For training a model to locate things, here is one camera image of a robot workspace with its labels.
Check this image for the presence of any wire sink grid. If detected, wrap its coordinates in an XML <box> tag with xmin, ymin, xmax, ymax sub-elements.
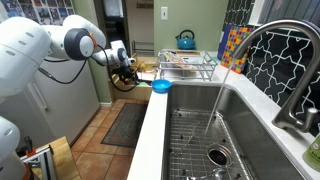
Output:
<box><xmin>168</xmin><ymin>109</ymin><xmax>254</xmax><ymax>180</ymax></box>

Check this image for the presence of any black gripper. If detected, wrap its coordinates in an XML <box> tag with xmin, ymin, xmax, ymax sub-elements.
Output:
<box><xmin>112</xmin><ymin>65</ymin><xmax>141</xmax><ymax>87</ymax></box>

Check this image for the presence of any open wooden drawer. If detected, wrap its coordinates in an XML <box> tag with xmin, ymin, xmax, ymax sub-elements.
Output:
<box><xmin>108</xmin><ymin>53</ymin><xmax>161</xmax><ymax>103</ymax></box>

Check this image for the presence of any white light switch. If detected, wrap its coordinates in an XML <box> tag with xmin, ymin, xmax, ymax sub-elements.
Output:
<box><xmin>160</xmin><ymin>6</ymin><xmax>169</xmax><ymax>21</ymax></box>

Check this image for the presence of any black wire shelf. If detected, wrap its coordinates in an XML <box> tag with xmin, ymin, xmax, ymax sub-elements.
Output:
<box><xmin>130</xmin><ymin>40</ymin><xmax>155</xmax><ymax>57</ymax></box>

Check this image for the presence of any patterned floor rug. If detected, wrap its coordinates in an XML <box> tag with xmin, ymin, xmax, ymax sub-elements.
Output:
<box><xmin>100</xmin><ymin>102</ymin><xmax>149</xmax><ymax>149</ymax></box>

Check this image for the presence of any stainless steel sink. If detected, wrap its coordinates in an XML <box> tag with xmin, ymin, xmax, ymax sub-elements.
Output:
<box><xmin>162</xmin><ymin>82</ymin><xmax>306</xmax><ymax>180</ymax></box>

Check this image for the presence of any red clamp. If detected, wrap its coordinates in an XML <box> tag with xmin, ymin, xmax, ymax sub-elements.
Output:
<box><xmin>23</xmin><ymin>135</ymin><xmax>37</xmax><ymax>158</ymax></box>

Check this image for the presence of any teal kettle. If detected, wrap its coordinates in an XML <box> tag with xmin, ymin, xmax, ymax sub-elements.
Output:
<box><xmin>175</xmin><ymin>29</ymin><xmax>197</xmax><ymax>51</ymax></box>

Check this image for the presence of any wooden board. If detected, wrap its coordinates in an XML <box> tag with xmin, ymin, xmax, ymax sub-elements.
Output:
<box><xmin>172</xmin><ymin>49</ymin><xmax>202</xmax><ymax>57</ymax></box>

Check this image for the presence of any metal spoon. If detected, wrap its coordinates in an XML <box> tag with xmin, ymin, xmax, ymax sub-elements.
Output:
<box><xmin>186</xmin><ymin>167</ymin><xmax>232</xmax><ymax>180</ymax></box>

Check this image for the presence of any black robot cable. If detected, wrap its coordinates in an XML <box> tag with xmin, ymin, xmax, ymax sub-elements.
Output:
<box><xmin>38</xmin><ymin>44</ymin><xmax>141</xmax><ymax>93</ymax></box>

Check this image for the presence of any metal wire dish rack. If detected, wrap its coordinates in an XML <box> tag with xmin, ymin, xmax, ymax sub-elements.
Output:
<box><xmin>157</xmin><ymin>49</ymin><xmax>218</xmax><ymax>82</ymax></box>

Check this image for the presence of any colourful checkered cutting board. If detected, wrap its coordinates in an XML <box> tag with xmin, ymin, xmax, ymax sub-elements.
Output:
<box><xmin>220</xmin><ymin>26</ymin><xmax>254</xmax><ymax>75</ymax></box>

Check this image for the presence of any aluminium extrusion frame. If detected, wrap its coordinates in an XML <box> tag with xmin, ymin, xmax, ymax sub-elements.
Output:
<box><xmin>19</xmin><ymin>144</ymin><xmax>58</xmax><ymax>180</ymax></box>

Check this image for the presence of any fridge photo collage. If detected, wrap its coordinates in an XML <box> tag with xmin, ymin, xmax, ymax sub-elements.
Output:
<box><xmin>0</xmin><ymin>0</ymin><xmax>76</xmax><ymax>27</ymax></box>

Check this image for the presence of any blue cutting board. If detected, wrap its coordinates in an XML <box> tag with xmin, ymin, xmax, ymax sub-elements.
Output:
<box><xmin>217</xmin><ymin>23</ymin><xmax>234</xmax><ymax>61</ymax></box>

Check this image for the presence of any grey refrigerator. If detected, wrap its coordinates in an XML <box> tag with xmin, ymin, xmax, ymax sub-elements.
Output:
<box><xmin>0</xmin><ymin>0</ymin><xmax>102</xmax><ymax>151</ymax></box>

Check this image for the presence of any white framed window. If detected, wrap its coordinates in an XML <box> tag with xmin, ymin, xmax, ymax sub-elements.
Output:
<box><xmin>248</xmin><ymin>0</ymin><xmax>320</xmax><ymax>28</ymax></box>

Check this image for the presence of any blue plastic bowl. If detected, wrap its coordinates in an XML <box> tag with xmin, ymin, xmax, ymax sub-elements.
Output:
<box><xmin>151</xmin><ymin>78</ymin><xmax>173</xmax><ymax>94</ymax></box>

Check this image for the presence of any wooden cart top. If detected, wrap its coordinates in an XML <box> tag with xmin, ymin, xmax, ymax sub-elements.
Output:
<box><xmin>31</xmin><ymin>135</ymin><xmax>82</xmax><ymax>180</ymax></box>

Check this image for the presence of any short green soap bottle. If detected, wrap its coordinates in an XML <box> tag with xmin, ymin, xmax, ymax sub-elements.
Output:
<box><xmin>302</xmin><ymin>131</ymin><xmax>320</xmax><ymax>173</ymax></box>

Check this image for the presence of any curved steel faucet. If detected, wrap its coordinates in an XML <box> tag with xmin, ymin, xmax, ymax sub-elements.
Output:
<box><xmin>229</xmin><ymin>18</ymin><xmax>320</xmax><ymax>133</ymax></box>

